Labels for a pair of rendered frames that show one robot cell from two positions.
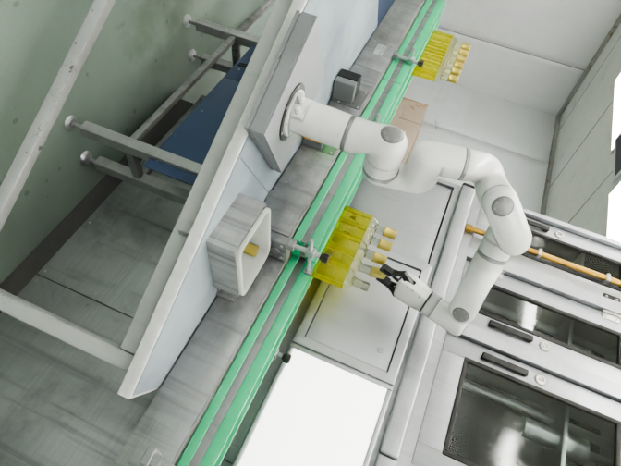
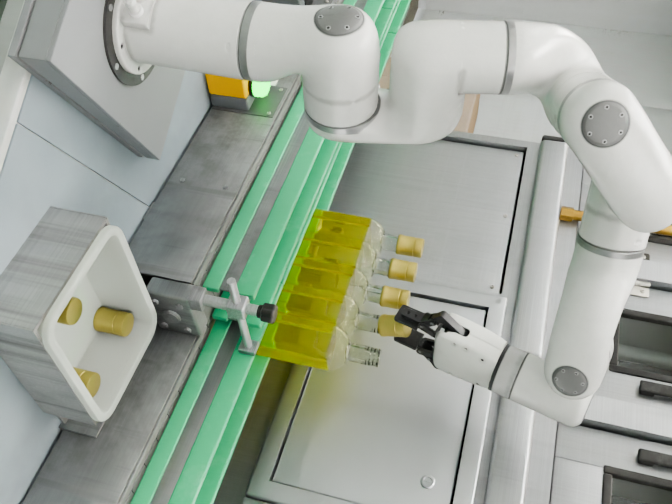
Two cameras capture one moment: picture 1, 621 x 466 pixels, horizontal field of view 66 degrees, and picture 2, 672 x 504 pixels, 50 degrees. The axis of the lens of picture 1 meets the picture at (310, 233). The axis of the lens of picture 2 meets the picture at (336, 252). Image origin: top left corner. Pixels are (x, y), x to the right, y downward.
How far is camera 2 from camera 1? 0.40 m
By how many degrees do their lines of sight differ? 4
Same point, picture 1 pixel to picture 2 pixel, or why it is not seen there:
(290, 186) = (191, 186)
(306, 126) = (161, 40)
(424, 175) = (428, 95)
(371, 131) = (293, 22)
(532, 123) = (658, 56)
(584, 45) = not seen: outside the picture
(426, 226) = (486, 225)
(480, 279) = (594, 298)
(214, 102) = not seen: hidden behind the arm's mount
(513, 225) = (638, 161)
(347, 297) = (348, 386)
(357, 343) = (378, 476)
